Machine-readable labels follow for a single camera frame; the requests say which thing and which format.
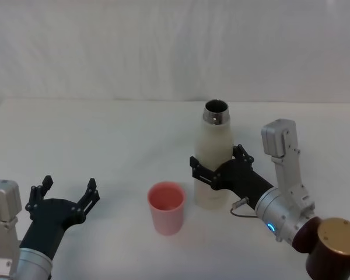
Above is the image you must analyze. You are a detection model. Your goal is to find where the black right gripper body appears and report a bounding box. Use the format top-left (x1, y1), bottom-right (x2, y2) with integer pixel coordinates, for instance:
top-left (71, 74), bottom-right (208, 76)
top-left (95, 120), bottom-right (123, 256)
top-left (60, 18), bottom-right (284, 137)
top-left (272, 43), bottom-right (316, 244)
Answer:
top-left (212, 159), bottom-right (275, 211)

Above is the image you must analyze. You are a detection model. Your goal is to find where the white table cloth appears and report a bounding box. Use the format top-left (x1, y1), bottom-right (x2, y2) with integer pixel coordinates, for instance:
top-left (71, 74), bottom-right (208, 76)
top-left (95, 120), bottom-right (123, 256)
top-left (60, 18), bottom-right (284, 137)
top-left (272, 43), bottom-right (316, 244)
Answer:
top-left (0, 97), bottom-right (350, 280)

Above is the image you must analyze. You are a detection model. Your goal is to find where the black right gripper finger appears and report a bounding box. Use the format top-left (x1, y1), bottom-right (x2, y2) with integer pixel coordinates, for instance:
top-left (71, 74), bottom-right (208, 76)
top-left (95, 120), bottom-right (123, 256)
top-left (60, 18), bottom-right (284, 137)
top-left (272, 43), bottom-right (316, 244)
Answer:
top-left (232, 143), bottom-right (256, 169)
top-left (189, 156), bottom-right (222, 192)

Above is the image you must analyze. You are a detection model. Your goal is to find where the pink cup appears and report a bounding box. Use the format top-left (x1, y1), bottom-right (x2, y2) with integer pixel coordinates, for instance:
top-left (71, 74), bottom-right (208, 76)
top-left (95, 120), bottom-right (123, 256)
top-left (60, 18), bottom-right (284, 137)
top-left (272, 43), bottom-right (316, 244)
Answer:
top-left (146, 181), bottom-right (187, 237)

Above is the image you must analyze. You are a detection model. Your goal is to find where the thin dark cable silver plug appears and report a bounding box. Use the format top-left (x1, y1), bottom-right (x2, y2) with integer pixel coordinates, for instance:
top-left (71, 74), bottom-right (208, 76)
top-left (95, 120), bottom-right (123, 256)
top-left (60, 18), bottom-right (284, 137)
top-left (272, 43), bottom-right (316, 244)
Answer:
top-left (229, 197), bottom-right (259, 218)

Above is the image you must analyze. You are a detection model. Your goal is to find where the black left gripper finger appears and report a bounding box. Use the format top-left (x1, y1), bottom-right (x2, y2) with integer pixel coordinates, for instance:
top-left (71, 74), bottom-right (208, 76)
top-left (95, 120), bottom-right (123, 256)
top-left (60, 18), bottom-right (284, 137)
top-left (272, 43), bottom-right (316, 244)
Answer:
top-left (71, 177), bottom-right (101, 224)
top-left (25, 175), bottom-right (54, 212)

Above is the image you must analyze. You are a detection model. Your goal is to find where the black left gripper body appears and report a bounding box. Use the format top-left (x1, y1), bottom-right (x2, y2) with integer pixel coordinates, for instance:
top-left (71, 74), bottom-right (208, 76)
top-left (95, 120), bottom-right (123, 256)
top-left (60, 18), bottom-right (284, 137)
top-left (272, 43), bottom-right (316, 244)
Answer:
top-left (18, 198), bottom-right (86, 261)

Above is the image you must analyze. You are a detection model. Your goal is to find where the cream vacuum bottle steel neck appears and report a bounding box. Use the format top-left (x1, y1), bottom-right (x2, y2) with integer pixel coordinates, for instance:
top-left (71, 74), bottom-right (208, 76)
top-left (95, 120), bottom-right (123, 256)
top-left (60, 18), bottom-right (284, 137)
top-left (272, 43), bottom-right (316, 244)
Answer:
top-left (194, 99), bottom-right (236, 209)

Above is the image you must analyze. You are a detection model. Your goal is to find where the white curtain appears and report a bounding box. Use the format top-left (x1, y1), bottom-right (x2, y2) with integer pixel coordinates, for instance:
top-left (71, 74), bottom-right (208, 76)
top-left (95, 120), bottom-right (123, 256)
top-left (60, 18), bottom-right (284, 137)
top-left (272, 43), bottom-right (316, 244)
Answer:
top-left (0, 0), bottom-right (350, 103)

